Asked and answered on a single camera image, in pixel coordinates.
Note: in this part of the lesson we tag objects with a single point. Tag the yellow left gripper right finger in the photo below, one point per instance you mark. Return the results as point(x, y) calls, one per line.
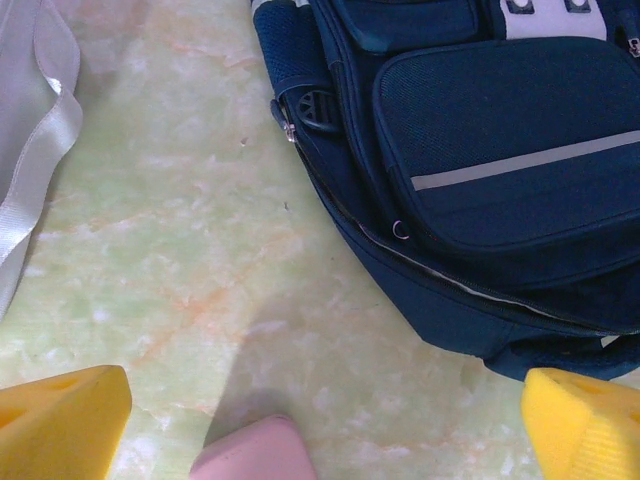
point(590, 430)

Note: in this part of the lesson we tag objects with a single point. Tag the white fabric storage case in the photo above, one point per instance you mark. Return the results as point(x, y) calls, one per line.
point(25, 100)

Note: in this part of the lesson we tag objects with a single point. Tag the navy blue school backpack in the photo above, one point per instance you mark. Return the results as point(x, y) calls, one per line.
point(475, 175)

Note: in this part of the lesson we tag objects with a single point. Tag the pink pencil case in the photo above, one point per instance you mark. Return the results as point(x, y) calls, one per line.
point(255, 450)

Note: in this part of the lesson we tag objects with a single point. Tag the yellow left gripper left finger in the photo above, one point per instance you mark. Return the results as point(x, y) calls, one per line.
point(55, 425)

